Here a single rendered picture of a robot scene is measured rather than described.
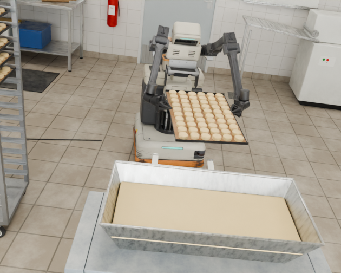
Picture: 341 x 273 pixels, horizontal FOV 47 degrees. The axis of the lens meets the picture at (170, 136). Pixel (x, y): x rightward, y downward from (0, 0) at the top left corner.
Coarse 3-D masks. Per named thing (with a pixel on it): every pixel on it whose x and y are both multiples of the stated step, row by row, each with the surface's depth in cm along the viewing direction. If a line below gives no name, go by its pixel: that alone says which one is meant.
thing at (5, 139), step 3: (3, 138) 276; (6, 138) 276; (9, 138) 276; (12, 138) 276; (15, 138) 276; (18, 138) 276; (21, 138) 276; (24, 138) 277; (3, 141) 275; (6, 141) 275; (9, 141) 276; (12, 141) 276; (15, 141) 277; (18, 141) 277; (21, 141) 278; (24, 141) 278
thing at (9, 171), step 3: (6, 168) 288; (9, 168) 289; (6, 171) 289; (9, 171) 290; (12, 171) 290; (15, 171) 290; (18, 171) 290; (21, 171) 290; (24, 171) 290; (27, 171) 290; (15, 174) 288; (18, 174) 288; (21, 174) 288; (24, 174) 289
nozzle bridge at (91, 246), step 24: (96, 192) 127; (96, 216) 117; (96, 240) 108; (72, 264) 100; (96, 264) 101; (120, 264) 102; (144, 264) 103; (168, 264) 104; (192, 264) 105; (216, 264) 106; (240, 264) 107; (264, 264) 108; (288, 264) 109; (312, 264) 110
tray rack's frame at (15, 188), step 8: (8, 184) 290; (16, 184) 291; (24, 184) 292; (8, 192) 281; (16, 192) 282; (0, 200) 273; (8, 200) 274; (16, 200) 275; (16, 208) 271; (0, 216) 259; (0, 224) 256; (0, 232) 259
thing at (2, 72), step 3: (6, 66) 248; (0, 69) 246; (3, 69) 243; (6, 69) 244; (9, 69) 246; (0, 72) 239; (3, 72) 239; (6, 72) 241; (9, 72) 245; (0, 75) 234; (3, 75) 236; (0, 78) 234; (3, 78) 236; (0, 81) 231
